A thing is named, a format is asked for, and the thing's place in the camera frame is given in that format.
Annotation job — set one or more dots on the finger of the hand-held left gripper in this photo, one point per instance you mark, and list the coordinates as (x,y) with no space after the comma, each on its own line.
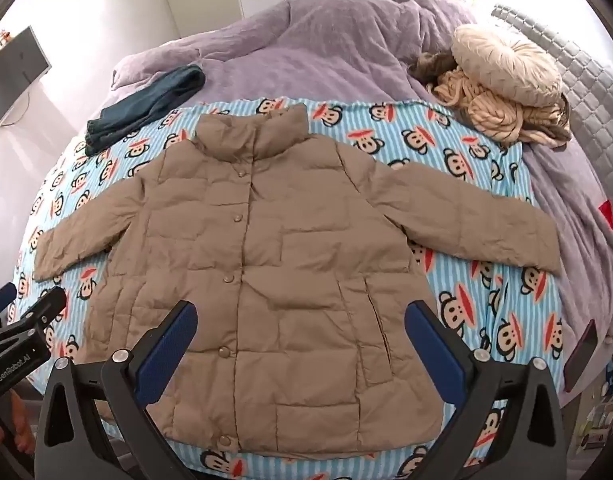
(0,297)
(41,310)

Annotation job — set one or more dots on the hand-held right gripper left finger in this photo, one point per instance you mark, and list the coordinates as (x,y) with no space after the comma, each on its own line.
(162,355)

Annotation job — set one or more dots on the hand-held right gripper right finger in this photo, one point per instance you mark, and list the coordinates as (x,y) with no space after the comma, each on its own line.
(432,345)

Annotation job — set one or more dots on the tan puffer jacket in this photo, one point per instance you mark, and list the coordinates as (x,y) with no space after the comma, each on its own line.
(296,270)

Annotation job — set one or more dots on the person's left hand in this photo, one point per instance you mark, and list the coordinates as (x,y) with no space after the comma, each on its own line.
(22,422)

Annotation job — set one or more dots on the monkey print striped blanket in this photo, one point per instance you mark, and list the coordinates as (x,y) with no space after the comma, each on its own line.
(466,300)

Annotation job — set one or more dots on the dark red phone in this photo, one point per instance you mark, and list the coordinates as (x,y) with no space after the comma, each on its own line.
(580,355)

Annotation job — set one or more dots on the dark teal pants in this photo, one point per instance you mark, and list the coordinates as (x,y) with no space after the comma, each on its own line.
(141,102)

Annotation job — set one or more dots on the grey flat monitor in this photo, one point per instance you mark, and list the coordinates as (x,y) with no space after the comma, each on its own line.
(19,60)

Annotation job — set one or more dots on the beige knit sweater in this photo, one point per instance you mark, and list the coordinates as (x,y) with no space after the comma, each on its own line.
(491,112)

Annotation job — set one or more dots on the brown furry garment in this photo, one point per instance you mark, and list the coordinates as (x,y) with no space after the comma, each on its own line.
(431,66)

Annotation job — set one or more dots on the cream round pillow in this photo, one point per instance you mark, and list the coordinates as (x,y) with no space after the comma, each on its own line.
(506,62)

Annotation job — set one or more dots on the grey quilted headboard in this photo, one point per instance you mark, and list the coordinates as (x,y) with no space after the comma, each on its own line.
(581,75)

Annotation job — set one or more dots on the purple fleece blanket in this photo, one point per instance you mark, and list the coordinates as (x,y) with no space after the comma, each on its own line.
(326,45)

